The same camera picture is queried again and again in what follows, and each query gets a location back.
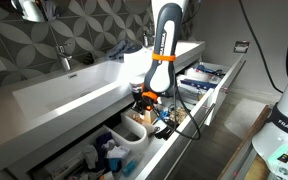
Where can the blue crumpled cloth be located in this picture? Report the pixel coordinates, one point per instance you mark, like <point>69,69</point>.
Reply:
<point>124,46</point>

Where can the dark blue cloth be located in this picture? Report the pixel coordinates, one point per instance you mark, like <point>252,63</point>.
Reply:
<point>101,151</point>

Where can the white box orange interior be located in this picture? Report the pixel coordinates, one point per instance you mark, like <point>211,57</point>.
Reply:
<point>149,115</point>

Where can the open drawer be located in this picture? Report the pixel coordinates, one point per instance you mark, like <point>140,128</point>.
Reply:
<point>78,161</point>
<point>202,77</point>

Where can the gold beaded jewelry pile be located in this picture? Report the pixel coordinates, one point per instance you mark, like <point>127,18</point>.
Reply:
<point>178,115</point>

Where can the chrome left faucet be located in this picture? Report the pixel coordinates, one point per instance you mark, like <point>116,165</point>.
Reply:
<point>63,57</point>

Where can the chrome faucet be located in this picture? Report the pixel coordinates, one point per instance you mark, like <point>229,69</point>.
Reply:
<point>145,39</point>
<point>63,57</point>

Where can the open left drawer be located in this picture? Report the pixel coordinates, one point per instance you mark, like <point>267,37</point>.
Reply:
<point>78,161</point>

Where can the teal small bottle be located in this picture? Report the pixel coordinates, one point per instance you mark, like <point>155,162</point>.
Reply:
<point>129,167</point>

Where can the blue scissors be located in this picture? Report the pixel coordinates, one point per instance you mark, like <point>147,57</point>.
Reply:
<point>162,115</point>

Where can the wooden robot cart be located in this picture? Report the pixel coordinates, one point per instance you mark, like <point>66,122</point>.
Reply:
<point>243,157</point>

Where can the blue white package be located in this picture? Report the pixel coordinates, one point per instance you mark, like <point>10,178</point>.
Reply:
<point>198,84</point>

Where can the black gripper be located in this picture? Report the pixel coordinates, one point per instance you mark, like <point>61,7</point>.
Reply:
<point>137,90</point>

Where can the white folded cloth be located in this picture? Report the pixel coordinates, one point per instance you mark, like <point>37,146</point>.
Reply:
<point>119,152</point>

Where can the white double sink vanity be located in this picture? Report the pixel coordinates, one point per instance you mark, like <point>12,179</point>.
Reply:
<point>42,115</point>

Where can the open right drawer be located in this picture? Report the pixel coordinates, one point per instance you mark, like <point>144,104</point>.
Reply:
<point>202,77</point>

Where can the chrome right faucet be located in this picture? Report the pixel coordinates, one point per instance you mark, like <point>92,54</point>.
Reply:
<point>145,39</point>

